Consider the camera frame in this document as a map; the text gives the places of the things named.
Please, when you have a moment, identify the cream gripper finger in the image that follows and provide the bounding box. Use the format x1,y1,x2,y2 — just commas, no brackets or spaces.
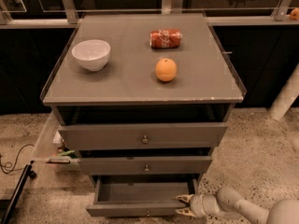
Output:
175,207,196,217
176,194,193,203

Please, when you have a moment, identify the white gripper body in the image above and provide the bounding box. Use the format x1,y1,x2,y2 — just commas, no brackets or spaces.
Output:
190,195,216,217

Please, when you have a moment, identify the grey bottom drawer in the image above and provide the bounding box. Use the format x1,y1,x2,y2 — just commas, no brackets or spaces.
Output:
87,175,198,217

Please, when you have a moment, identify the grey drawer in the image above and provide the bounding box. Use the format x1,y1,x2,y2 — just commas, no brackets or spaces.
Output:
78,156,212,175
59,122,227,150
87,175,198,217

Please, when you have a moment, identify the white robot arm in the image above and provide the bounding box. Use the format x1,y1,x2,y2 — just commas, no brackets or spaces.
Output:
176,187,299,224

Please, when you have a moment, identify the grey middle drawer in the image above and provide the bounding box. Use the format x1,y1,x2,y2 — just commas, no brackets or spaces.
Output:
78,156,212,175

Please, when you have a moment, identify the grey drawer cabinet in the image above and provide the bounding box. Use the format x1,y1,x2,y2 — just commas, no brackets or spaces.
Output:
39,12,248,185

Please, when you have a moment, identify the grey top drawer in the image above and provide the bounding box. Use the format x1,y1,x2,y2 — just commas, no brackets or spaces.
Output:
59,122,227,150

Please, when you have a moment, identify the clear plastic side bin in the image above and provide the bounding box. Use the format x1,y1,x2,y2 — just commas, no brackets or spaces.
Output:
31,113,80,172

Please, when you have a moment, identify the red soda can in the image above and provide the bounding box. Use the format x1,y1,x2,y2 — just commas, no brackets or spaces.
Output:
149,29,182,49

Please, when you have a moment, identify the black stand leg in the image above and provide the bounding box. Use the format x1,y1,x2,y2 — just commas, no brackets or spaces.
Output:
0,161,36,224

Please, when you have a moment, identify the white ceramic bowl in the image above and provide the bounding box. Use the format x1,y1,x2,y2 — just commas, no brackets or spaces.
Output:
71,39,111,71

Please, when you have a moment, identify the orange fruit on ledge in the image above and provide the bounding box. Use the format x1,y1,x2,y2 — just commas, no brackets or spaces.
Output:
290,8,299,21

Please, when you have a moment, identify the metal window railing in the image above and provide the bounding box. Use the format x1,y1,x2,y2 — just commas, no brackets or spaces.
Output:
0,0,299,24

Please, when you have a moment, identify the white pillar post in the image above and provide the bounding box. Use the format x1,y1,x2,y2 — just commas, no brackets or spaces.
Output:
268,64,299,120

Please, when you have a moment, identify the black floor cable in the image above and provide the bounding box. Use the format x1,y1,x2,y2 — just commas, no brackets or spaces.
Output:
0,143,36,175

